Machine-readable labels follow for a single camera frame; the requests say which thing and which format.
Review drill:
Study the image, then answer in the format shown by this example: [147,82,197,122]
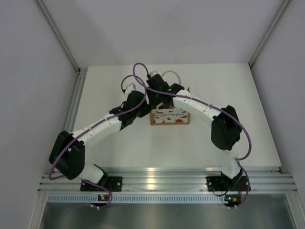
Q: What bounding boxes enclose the burlap watermelon canvas bag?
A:
[149,70,191,126]

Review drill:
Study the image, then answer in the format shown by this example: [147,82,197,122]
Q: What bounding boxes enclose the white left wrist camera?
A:
[124,83,136,96]

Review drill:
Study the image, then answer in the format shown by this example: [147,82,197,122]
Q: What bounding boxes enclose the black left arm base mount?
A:
[80,176,123,192]

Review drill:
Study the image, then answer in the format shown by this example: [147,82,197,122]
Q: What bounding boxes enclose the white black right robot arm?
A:
[146,72,243,190]

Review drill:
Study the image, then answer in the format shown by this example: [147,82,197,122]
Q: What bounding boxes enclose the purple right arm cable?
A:
[132,62,253,210]

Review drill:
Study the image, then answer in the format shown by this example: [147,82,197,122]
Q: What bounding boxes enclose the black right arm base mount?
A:
[206,176,249,192]

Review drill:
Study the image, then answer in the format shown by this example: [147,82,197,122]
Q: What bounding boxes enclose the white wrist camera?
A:
[124,83,136,96]
[150,70,160,76]

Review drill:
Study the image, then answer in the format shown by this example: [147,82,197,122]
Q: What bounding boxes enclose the white perforated cable duct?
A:
[47,194,228,204]

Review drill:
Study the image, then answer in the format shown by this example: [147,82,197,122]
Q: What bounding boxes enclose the aluminium rail frame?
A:
[39,63,297,196]

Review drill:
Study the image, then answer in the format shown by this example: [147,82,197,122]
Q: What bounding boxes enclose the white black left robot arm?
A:
[49,90,151,191]

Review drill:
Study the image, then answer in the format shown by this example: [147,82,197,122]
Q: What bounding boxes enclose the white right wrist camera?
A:
[150,70,160,76]

